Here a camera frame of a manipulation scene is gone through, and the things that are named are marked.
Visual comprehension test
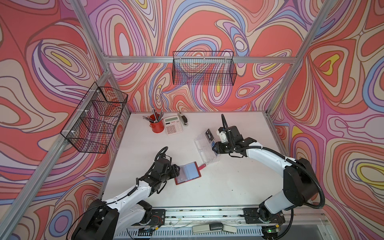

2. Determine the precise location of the red leather card holder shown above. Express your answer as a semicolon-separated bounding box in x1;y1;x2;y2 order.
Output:
175;162;206;185

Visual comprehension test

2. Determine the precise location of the black VIP credit card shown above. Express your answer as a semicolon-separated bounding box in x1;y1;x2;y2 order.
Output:
205;129;215;143

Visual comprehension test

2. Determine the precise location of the clear acrylic card stand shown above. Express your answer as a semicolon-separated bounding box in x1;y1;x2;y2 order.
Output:
194;132;219;165

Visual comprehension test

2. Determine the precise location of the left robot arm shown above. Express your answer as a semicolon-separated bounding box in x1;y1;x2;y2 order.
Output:
66;156;180;240

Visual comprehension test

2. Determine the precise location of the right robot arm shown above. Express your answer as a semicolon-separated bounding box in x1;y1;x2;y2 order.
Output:
212;126;325;223

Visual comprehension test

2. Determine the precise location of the red metal pen bucket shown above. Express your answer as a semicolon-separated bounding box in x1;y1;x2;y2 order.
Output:
150;120;165;134

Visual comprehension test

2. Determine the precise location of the pink desk calculator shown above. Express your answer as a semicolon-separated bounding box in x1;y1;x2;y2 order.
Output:
163;116;183;136

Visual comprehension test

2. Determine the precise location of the pens and pencils bunch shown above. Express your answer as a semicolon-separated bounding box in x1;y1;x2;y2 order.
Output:
143;108;164;123

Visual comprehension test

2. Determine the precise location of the grey black stapler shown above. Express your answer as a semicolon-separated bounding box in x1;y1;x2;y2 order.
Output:
178;112;188;127

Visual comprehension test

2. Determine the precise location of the grey foot pedal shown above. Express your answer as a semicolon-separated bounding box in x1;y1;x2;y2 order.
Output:
192;223;238;234

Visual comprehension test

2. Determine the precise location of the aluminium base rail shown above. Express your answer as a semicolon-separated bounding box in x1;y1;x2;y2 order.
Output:
83;205;328;229

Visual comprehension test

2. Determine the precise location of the black wire basket left wall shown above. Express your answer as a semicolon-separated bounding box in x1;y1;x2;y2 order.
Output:
61;83;128;154

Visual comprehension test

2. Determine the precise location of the black wire basket wall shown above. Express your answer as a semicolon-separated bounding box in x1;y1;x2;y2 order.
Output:
61;83;128;154
172;50;238;86

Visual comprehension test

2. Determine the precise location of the black wire basket back wall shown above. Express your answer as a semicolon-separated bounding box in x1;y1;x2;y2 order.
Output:
172;50;238;86

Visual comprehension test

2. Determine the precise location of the aluminium frame post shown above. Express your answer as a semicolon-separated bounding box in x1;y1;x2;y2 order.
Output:
70;0;133;116

